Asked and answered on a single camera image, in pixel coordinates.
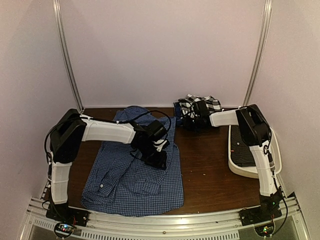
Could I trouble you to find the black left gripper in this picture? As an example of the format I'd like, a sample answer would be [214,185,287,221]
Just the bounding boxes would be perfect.
[136,143,167,172]

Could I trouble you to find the blue checked long sleeve shirt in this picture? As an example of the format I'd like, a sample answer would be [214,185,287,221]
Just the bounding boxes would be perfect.
[80,116,184,217]

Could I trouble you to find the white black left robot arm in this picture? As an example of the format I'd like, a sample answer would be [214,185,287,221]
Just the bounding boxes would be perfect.
[44,108,169,223]

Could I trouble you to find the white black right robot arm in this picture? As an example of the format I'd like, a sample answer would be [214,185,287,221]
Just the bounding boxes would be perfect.
[180,101,283,221]

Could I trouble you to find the black white plaid folded shirt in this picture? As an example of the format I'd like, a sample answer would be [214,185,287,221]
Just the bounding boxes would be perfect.
[175,94,222,118]

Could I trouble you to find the dark blue folded printed shirt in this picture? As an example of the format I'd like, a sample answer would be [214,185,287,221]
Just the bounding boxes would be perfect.
[173,101,185,127]

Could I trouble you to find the dark striped folded shirt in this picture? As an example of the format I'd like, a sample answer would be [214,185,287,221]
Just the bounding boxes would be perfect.
[230,125,256,168]

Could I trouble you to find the white plastic bin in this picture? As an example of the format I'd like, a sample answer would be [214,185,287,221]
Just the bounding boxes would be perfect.
[227,125,282,179]

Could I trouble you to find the left circuit board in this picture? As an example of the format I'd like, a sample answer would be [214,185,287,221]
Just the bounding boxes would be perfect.
[53,222,75,238]

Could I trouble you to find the circuit board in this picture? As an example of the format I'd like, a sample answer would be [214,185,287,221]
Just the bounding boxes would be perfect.
[53,222,75,238]
[254,223,275,238]

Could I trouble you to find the right circuit board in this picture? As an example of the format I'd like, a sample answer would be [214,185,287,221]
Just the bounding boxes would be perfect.
[254,223,275,238]

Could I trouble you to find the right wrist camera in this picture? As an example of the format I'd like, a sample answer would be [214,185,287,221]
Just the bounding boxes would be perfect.
[185,100,210,119]

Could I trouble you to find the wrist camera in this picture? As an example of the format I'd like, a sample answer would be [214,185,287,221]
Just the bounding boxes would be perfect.
[185,100,210,119]
[144,120,169,152]

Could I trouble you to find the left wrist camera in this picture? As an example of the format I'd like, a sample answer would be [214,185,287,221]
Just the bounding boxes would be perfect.
[144,120,169,152]

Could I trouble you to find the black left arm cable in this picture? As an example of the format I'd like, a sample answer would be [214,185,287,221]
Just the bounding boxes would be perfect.
[44,109,173,166]

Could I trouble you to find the left aluminium frame post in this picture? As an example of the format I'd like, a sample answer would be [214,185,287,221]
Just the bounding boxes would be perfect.
[52,0,85,113]

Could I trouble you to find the aluminium frame post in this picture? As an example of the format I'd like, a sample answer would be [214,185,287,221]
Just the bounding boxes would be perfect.
[242,0,273,106]
[52,0,85,113]

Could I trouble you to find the aluminium front rail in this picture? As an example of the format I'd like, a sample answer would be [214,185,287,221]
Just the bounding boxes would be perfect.
[17,197,311,240]

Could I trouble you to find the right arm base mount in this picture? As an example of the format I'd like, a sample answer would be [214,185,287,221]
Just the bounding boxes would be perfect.
[238,206,282,226]

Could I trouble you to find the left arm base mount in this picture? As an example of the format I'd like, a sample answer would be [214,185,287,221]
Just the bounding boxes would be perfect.
[45,204,89,227]

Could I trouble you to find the right aluminium frame post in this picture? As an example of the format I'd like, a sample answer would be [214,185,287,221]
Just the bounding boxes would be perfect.
[242,0,273,106]

